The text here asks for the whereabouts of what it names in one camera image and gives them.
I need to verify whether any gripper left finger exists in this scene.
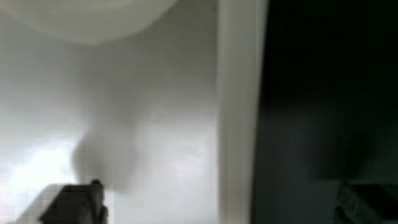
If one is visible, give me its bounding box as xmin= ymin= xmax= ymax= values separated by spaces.
xmin=39 ymin=179 xmax=109 ymax=224

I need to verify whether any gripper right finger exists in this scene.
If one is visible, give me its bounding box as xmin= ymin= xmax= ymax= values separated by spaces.
xmin=336 ymin=183 xmax=398 ymax=224

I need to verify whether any white square tabletop part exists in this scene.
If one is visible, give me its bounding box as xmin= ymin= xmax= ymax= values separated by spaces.
xmin=0 ymin=0 xmax=270 ymax=224

